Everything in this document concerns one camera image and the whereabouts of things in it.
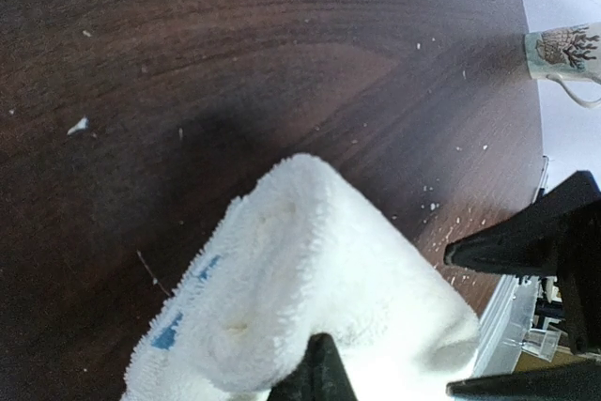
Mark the beige paper cup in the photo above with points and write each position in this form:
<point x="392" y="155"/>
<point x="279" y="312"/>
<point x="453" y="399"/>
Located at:
<point x="566" y="54"/>

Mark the front aluminium rail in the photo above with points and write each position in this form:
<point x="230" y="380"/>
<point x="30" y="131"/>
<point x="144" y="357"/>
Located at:
<point x="503" y="325"/>

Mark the white towel blue print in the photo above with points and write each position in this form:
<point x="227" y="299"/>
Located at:
<point x="305" y="253"/>

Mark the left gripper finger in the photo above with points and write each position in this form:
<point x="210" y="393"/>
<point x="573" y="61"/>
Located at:
<point x="320" y="376"/>

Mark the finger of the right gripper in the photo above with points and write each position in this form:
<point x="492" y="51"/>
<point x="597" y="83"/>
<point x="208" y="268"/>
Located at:
<point x="528" y="243"/>
<point x="577" y="381"/>

